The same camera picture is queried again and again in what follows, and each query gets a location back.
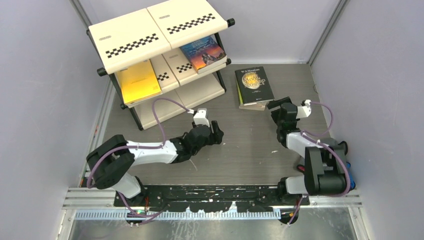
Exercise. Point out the blue Jane Eyre book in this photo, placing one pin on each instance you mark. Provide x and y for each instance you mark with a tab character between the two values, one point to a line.
204	54

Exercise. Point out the black Moon Sixpence book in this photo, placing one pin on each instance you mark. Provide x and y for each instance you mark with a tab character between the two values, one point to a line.
254	85

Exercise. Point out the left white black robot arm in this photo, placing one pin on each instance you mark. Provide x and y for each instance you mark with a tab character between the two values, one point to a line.
109	163

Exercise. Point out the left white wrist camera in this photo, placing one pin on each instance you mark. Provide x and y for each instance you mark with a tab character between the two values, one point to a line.
199	117

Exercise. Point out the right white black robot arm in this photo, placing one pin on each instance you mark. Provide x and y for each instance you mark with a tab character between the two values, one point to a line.
325	171

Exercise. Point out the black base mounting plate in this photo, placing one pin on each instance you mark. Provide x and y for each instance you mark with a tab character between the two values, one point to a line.
178	202

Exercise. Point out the blue cloth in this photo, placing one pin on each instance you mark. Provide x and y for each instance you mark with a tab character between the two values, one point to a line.
352	182

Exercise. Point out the grey cloth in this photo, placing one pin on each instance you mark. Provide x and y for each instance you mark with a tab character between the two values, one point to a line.
339	147

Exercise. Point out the aluminium rail frame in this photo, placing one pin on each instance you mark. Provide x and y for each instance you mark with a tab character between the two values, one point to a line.
89	214

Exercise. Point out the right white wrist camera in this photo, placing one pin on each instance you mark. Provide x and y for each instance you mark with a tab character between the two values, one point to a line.
304	110

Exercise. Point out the yellow book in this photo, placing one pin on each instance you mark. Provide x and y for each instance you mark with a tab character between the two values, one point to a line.
138	82

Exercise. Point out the red black scissors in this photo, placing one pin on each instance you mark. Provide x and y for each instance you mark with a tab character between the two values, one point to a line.
300	167

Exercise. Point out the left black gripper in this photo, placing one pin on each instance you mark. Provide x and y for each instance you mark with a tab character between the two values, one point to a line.
215	137

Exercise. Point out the light green spine book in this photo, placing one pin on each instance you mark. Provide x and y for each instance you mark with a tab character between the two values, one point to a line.
240	99

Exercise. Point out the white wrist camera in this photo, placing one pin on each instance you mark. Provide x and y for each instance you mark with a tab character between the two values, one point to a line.
304	110
199	117

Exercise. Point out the cream three-tier shelf rack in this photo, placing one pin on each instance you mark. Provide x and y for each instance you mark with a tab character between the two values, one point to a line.
156	33

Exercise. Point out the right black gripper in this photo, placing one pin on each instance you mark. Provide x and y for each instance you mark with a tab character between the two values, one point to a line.
275	104

